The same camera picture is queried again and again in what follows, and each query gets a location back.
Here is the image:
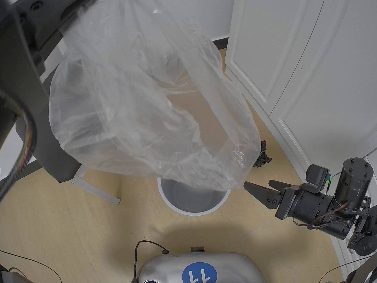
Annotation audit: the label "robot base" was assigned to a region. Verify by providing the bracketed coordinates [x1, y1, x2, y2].
[138, 246, 267, 283]

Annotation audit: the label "white trash bin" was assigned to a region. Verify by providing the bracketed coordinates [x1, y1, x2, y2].
[157, 177, 231, 216]

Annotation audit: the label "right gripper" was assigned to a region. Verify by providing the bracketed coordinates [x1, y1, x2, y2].
[244, 179, 335, 226]

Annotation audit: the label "white wardrobe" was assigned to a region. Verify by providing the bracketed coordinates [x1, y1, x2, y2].
[224, 0, 377, 283]

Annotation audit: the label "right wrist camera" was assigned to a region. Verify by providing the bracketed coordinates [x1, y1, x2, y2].
[306, 164, 332, 194]

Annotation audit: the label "clear plastic bag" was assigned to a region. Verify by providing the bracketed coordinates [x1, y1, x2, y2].
[48, 0, 261, 191]

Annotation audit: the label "crumpled black plastic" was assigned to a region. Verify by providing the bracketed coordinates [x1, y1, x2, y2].
[253, 140, 272, 168]

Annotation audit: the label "black cable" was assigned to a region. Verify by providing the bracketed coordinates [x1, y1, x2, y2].
[320, 260, 369, 283]
[134, 241, 170, 283]

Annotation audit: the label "grey padded white chair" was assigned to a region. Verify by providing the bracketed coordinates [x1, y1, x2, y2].
[15, 39, 121, 206]

